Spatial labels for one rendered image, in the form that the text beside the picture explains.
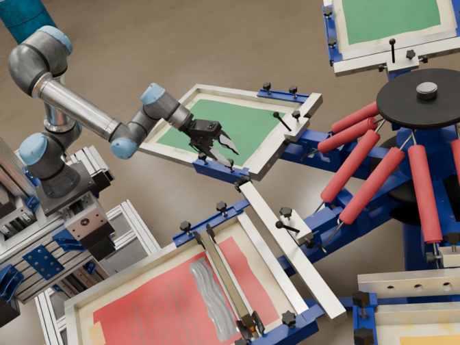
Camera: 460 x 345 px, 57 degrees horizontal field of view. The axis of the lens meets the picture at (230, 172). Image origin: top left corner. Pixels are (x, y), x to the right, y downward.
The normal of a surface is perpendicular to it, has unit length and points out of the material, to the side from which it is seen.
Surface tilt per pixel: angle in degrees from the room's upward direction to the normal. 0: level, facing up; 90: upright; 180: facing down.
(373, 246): 0
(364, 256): 0
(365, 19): 32
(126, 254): 0
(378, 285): 58
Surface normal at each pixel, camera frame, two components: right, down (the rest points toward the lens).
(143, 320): -0.30, -0.70
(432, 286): -0.25, 0.22
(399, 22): -0.32, -0.23
